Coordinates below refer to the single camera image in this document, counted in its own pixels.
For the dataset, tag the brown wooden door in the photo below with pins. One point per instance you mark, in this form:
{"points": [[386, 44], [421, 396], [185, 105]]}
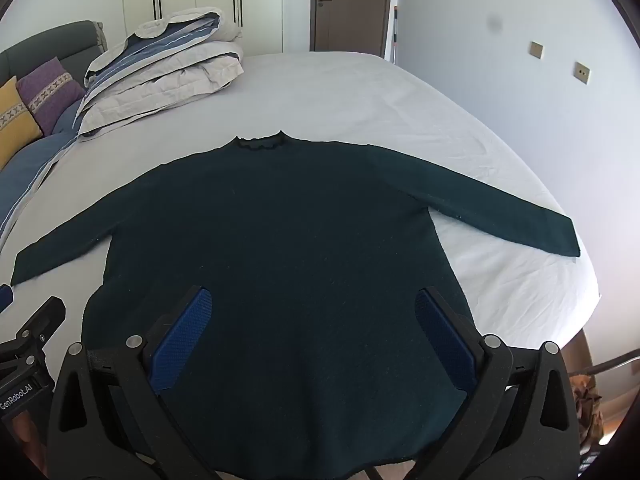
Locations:
{"points": [[350, 5]]}

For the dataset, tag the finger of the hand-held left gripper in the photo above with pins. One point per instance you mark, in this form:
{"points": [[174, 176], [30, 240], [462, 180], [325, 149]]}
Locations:
{"points": [[45, 317], [5, 299]]}

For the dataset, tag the bed with white sheet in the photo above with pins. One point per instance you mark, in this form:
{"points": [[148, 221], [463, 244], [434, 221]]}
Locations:
{"points": [[350, 100]]}

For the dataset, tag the dark green sweater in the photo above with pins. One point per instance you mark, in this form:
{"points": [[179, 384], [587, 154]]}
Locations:
{"points": [[300, 235]]}

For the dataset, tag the brass wall socket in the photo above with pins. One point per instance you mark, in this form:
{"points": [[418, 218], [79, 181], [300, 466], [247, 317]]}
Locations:
{"points": [[581, 73], [537, 50]]}

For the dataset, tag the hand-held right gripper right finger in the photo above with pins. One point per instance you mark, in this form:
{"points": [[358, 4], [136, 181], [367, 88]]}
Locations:
{"points": [[445, 335]]}

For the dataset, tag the brown crumpled object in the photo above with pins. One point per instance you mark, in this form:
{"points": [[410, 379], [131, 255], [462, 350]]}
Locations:
{"points": [[587, 405]]}

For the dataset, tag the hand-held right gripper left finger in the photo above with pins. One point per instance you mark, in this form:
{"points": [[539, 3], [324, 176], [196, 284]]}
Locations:
{"points": [[185, 335]]}

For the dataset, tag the yellow throw pillow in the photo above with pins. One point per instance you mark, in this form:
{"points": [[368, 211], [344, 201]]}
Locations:
{"points": [[15, 120]]}

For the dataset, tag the folded beige and blue quilt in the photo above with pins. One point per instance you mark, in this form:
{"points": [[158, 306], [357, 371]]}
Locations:
{"points": [[165, 80]]}

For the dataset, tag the blue pillow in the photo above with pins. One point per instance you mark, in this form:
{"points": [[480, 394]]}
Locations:
{"points": [[30, 170]]}

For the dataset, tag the grey padded headboard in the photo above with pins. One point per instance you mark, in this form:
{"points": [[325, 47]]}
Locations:
{"points": [[50, 45]]}

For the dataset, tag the purple throw pillow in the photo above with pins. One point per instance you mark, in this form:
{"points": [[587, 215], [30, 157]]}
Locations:
{"points": [[47, 90]]}

